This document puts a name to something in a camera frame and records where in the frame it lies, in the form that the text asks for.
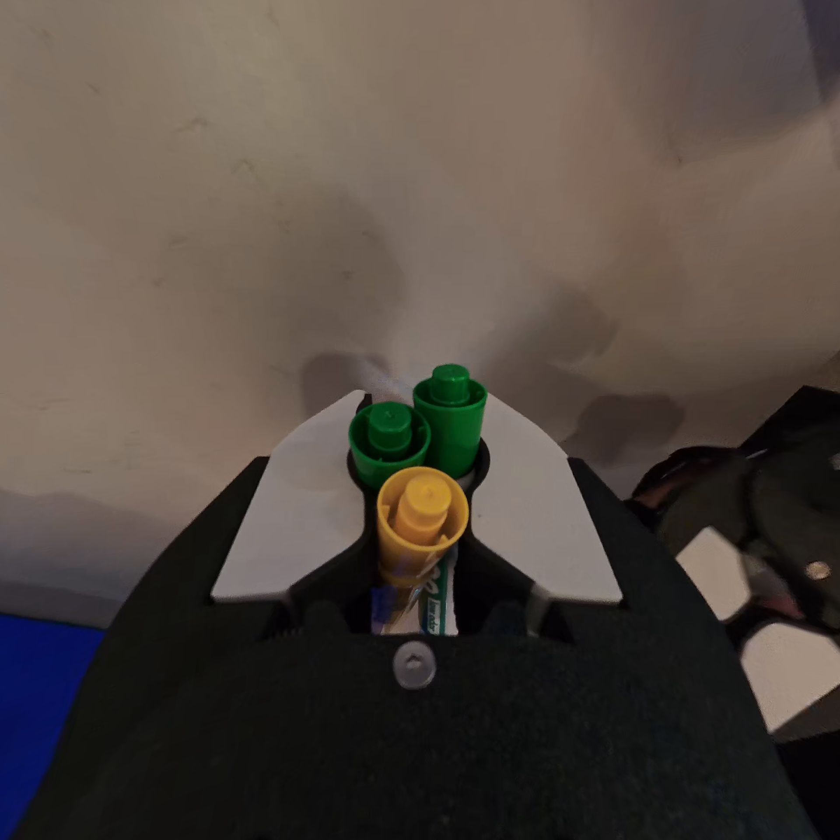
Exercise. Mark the yellow highlighter marker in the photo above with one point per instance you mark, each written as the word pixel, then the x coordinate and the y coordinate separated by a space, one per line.
pixel 420 505

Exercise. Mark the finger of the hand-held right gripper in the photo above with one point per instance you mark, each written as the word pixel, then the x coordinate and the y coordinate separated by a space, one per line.
pixel 794 676
pixel 715 571

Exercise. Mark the green dry erase marker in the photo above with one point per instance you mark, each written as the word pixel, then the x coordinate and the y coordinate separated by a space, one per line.
pixel 387 439
pixel 453 420

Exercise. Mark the blue plastic bin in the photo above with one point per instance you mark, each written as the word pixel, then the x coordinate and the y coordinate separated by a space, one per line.
pixel 33 709

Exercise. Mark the grey desk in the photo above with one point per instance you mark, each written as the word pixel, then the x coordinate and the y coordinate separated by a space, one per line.
pixel 197 197

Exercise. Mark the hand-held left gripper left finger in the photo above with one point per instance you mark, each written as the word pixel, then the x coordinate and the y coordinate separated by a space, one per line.
pixel 289 512

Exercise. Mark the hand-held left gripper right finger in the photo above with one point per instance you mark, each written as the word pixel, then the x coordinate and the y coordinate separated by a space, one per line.
pixel 544 512

